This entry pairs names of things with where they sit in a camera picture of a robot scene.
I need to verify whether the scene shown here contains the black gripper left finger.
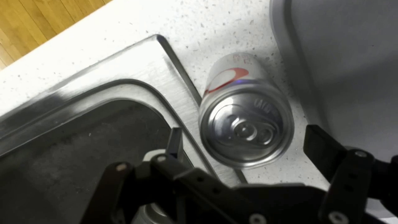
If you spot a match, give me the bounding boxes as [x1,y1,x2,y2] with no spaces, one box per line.
[78,125,266,224]

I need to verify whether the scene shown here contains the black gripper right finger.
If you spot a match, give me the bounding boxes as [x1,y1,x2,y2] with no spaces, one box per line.
[302,123,398,224]

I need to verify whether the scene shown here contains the silver coke can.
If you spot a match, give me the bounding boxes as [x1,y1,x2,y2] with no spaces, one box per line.
[198,52,296,169]

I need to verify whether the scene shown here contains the metal sink drain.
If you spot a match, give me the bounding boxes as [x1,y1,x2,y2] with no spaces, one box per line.
[131,201,176,224]

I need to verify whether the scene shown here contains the stainless steel sink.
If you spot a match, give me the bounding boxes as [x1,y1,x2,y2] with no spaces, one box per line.
[0,33,250,224]

